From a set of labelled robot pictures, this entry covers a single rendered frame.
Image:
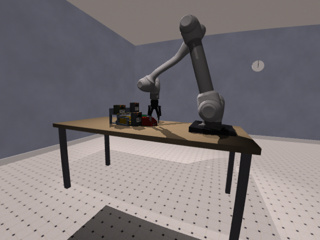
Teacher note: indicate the dark grey bin shelf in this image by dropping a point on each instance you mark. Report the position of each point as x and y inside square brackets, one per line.
[127, 112]

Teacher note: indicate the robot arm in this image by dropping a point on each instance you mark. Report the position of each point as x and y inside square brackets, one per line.
[212, 108]

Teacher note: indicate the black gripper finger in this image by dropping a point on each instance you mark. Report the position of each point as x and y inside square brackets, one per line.
[158, 112]
[150, 111]

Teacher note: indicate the red bin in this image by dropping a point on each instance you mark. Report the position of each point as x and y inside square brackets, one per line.
[146, 121]

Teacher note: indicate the yellow open bin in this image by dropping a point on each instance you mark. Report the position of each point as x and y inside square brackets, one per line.
[124, 121]

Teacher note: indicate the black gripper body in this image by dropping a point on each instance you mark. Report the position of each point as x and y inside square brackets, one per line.
[154, 103]

